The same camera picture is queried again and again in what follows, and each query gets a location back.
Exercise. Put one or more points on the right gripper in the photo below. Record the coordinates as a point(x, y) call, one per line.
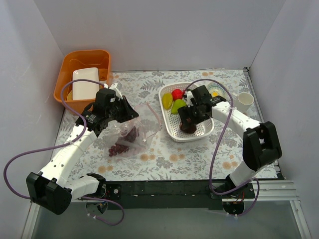
point(190, 112)

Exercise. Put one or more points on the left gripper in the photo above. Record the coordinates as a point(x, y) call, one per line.
point(123, 109)

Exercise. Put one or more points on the dark red plum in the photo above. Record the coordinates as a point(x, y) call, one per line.
point(188, 128)

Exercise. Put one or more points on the red grape bunch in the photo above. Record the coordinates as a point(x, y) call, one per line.
point(124, 142)

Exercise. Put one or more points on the clear zip top bag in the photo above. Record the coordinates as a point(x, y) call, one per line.
point(148, 123)

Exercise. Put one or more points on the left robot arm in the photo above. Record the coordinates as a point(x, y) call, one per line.
point(49, 187)

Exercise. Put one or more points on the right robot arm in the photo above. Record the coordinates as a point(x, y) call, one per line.
point(261, 145)

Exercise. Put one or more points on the floral table mat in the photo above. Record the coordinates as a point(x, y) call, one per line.
point(218, 154)

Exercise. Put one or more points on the green apple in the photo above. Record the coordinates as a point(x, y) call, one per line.
point(179, 103)

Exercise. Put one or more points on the white perforated fruit basket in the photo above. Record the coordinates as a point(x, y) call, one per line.
point(172, 122)

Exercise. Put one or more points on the red strawberry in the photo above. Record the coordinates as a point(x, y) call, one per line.
point(177, 94)

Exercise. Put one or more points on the yellow starfruit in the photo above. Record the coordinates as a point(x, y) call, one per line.
point(167, 100)

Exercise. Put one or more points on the patterned small bowl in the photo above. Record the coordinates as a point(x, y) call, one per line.
point(216, 90)

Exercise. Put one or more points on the white rectangular plate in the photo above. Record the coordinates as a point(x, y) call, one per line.
point(84, 90)

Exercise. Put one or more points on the white mug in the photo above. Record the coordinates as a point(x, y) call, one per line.
point(244, 101)

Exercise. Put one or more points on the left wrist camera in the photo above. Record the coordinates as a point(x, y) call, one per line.
point(115, 87)

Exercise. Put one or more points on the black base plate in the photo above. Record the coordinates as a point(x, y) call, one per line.
point(178, 194)

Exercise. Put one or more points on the aluminium frame rail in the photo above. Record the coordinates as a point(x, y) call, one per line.
point(274, 213)

